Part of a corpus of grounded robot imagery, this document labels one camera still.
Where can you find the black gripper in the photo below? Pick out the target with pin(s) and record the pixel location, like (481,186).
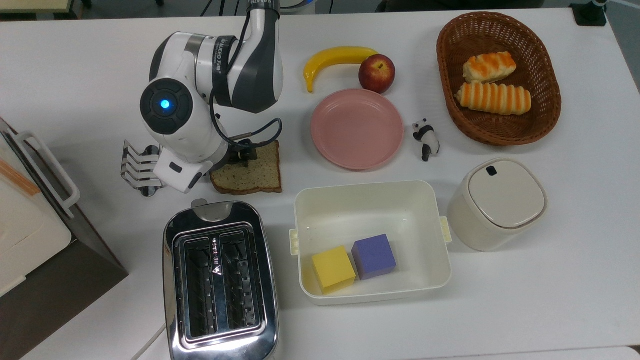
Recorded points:
(235,155)

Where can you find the brown bread slice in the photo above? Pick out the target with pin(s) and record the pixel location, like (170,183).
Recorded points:
(255,175)

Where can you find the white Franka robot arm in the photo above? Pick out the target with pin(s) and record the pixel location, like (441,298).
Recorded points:
(175,130)

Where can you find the cream and chrome toaster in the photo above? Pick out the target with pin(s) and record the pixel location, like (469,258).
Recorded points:
(220,215)

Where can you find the orange striped bread roll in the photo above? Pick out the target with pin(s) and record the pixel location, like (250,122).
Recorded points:
(495,98)

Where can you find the orange glazed bread roll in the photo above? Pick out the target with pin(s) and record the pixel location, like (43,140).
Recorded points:
(490,67)

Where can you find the pink plastic plate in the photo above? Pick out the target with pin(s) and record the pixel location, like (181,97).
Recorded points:
(357,130)

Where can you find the silver metal toast rack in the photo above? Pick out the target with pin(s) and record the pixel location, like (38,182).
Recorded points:
(132,172)

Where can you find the white plastic storage bin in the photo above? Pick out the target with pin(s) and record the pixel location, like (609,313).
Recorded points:
(370,210)

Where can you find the yellow toy banana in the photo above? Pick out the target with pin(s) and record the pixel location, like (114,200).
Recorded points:
(335,55)

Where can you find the yellow foam cube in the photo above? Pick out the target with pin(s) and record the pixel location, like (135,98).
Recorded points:
(332,267)

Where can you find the red toy apple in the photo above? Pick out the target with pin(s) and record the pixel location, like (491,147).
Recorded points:
(377,75)

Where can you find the purple foam cube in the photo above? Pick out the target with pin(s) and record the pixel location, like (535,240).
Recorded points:
(372,255)

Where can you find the panda figurine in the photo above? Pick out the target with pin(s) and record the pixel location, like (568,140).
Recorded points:
(426,137)

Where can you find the brown wicker basket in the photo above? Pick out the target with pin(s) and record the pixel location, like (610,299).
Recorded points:
(450,65)

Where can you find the dark brown drawer box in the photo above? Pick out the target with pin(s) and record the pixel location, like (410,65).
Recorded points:
(65,300)

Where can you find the cream lidded trash can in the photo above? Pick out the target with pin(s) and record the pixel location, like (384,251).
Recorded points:
(505,195)

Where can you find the black camera stand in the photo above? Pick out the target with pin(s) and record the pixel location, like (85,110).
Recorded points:
(590,15)

